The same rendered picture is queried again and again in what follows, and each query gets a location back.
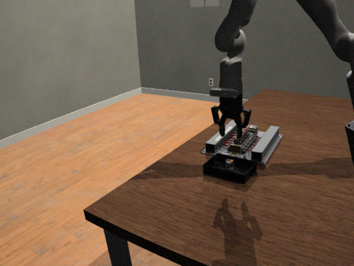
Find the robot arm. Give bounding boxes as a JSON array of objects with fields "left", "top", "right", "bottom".
[{"left": 210, "top": 0, "right": 354, "bottom": 110}]

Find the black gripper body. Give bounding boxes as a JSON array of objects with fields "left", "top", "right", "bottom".
[{"left": 218, "top": 94, "right": 243, "bottom": 119}]

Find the plug-in relay with orange button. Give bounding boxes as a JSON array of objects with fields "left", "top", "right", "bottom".
[{"left": 225, "top": 159, "right": 234, "bottom": 171}]

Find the grey relay panel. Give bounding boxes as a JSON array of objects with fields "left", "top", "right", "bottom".
[{"left": 201, "top": 120, "right": 283, "bottom": 165}]

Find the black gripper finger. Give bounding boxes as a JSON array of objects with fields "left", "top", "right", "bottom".
[
  {"left": 211, "top": 106, "right": 228, "bottom": 137},
  {"left": 231, "top": 108, "right": 252, "bottom": 139}
]

